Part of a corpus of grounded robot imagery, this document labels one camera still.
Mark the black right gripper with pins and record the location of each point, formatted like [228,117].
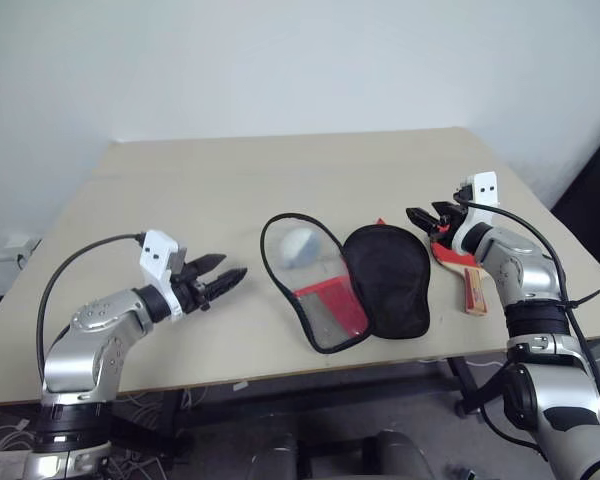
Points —
[447,224]

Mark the white wall socket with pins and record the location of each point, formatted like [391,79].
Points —
[22,245]

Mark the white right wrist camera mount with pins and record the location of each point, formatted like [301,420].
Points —
[485,189]

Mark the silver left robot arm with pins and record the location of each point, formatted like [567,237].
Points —
[95,320]

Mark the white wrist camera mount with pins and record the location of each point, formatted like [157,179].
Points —
[155,252]
[485,189]

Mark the red table tennis paddle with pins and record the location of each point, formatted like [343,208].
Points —
[475,295]

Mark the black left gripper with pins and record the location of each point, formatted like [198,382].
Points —
[190,292]

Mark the dark grey rounded shape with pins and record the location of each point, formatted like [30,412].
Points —
[395,455]
[277,445]

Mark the black red paddle case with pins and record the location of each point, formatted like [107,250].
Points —
[390,280]

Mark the black object with orange mark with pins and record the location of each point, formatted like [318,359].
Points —
[595,210]

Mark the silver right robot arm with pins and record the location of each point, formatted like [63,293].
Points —
[530,270]

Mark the pale blue white ball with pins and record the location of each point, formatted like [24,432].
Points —
[300,247]

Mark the black table leg frame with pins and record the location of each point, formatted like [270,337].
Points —
[145,430]
[462,380]

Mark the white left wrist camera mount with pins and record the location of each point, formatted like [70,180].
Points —
[155,252]

